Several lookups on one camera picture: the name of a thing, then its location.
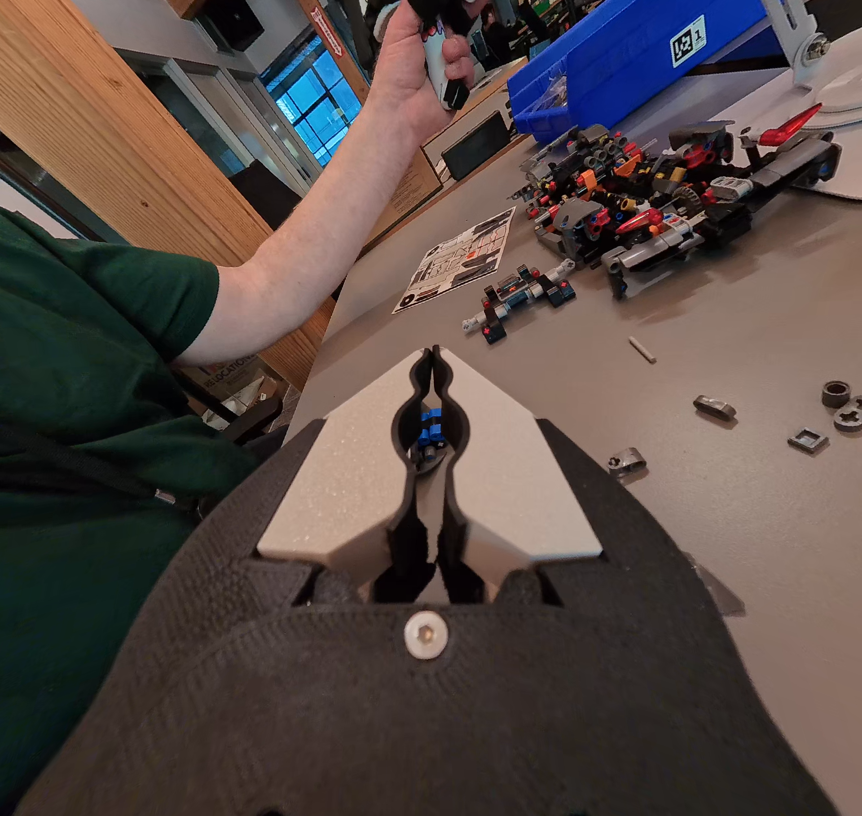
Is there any dark grey cross-hole connector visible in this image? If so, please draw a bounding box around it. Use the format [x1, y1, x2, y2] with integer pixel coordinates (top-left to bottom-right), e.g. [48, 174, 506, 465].
[605, 446, 648, 479]

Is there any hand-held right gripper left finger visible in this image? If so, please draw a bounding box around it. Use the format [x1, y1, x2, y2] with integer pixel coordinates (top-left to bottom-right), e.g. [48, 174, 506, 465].
[256, 348, 433, 603]

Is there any glass pane window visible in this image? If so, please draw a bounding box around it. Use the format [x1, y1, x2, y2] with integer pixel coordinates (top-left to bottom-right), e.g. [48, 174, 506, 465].
[261, 47, 366, 165]

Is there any black flat device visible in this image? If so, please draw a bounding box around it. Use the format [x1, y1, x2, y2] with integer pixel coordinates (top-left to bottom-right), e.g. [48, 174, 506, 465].
[440, 109, 514, 181]

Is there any dark grey double connector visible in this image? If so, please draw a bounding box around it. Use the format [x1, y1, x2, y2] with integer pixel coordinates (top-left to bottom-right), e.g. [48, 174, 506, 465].
[821, 379, 862, 435]

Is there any small black brick assembly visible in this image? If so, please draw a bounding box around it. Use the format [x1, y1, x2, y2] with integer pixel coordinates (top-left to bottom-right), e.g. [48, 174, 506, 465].
[461, 258, 579, 346]

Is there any grey winged brick assembly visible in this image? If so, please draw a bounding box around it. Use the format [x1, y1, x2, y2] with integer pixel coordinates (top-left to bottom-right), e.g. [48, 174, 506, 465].
[407, 406, 746, 619]

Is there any person's left forearm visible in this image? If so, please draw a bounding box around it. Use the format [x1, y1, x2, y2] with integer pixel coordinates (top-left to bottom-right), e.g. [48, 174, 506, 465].
[168, 92, 427, 367]

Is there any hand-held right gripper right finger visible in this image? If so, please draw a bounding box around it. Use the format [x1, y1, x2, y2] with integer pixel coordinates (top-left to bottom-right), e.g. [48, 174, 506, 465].
[433, 343, 603, 603]

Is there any toy brick car chassis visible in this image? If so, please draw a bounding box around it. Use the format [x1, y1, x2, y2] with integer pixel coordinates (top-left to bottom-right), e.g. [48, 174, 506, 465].
[508, 102, 844, 303]

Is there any blue bin with label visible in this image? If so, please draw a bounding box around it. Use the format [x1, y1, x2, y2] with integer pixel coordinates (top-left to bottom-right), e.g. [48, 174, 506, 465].
[506, 0, 805, 148]

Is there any black wall speaker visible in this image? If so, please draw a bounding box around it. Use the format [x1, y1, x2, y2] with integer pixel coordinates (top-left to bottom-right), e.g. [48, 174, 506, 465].
[201, 0, 266, 53]

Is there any brown cardboard box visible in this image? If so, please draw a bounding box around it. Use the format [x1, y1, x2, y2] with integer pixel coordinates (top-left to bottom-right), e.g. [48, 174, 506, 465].
[360, 148, 445, 249]

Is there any sticker sheet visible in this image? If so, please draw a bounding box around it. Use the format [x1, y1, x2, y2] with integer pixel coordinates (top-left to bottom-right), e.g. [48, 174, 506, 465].
[392, 206, 518, 316]

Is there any white and wood book stand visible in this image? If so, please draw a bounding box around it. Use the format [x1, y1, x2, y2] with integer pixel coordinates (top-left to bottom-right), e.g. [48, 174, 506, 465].
[739, 0, 862, 202]

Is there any wooden pillar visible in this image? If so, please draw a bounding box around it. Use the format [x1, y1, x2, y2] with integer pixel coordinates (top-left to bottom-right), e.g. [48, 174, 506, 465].
[0, 0, 338, 394]

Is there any person's left hand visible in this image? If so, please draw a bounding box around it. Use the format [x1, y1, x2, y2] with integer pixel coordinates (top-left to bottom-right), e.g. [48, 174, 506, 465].
[365, 0, 494, 141]

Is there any crumpled clear plastic bag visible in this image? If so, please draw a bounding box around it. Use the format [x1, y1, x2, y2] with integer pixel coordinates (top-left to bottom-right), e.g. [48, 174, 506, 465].
[522, 75, 572, 119]

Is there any printed cardboard moving box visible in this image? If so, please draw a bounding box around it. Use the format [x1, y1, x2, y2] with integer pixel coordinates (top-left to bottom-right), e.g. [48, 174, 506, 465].
[178, 350, 285, 423]

